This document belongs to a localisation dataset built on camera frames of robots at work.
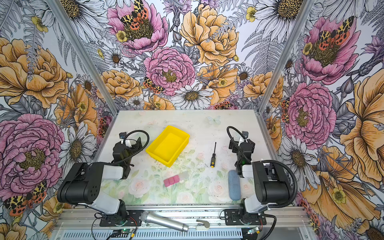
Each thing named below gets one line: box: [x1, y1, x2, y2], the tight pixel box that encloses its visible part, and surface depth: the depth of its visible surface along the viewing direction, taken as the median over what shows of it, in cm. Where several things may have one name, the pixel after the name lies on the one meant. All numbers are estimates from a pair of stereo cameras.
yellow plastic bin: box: [146, 125, 190, 168], surface depth 100 cm
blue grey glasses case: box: [228, 170, 241, 201], surface depth 84 cm
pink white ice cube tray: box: [163, 170, 190, 188], surface depth 89 cm
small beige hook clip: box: [196, 219, 210, 231], surface depth 72 cm
